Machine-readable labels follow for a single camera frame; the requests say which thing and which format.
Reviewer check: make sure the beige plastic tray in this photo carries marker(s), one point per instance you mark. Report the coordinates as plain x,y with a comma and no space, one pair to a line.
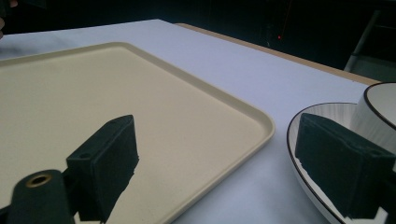
93,102

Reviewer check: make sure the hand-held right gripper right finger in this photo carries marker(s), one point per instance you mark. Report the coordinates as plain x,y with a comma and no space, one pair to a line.
339,165

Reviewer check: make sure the white cup with black rim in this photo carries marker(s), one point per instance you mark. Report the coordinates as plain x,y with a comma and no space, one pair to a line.
378,115

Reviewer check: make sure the metal stand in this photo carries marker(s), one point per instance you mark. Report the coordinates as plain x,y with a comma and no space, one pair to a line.
370,43

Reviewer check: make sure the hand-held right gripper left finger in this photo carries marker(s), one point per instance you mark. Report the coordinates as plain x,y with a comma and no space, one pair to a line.
104,161

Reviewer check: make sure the white saucer with black rim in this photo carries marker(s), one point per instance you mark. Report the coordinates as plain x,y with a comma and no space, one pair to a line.
314,186

